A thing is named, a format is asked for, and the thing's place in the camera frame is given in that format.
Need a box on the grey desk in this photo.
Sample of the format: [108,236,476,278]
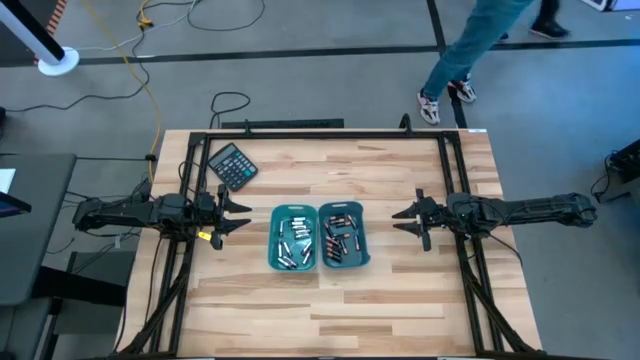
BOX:
[0,152,79,307]

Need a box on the black desk calculator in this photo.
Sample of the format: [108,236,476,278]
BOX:
[206,142,260,193]

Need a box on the orange black striped barrier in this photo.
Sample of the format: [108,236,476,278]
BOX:
[33,0,69,66]

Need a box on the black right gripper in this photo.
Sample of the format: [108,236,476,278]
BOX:
[391,187,454,253]

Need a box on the black cable loop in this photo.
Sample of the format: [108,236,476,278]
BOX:
[208,91,252,130]

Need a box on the long black floor cable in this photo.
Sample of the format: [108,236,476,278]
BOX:
[0,22,151,114]

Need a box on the blue plastic bin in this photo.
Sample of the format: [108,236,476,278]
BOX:
[317,200,372,270]

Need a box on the green plastic bin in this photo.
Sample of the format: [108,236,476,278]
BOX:
[267,203,320,273]

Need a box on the person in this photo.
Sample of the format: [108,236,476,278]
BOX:
[416,0,534,126]
[497,0,572,42]

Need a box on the white floor cable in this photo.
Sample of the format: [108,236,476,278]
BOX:
[72,0,201,51]

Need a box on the thin black wire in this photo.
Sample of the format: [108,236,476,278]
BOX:
[177,159,202,199]

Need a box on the black looped floor cable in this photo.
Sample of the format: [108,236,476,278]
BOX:
[187,0,267,32]

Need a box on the white pole with round base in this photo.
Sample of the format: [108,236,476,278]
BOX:
[0,0,81,77]

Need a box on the white flat object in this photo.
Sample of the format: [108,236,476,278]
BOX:
[581,0,640,13]

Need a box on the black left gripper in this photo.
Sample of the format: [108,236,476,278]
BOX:
[193,183,253,251]

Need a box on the black aluminium table frame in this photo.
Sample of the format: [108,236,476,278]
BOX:
[117,127,539,360]

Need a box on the dark tablet device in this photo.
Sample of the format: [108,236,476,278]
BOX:
[0,192,32,219]

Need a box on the yellow floor cable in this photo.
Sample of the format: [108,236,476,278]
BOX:
[82,0,164,182]

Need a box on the black desk base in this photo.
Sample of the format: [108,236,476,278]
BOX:
[29,249,126,360]

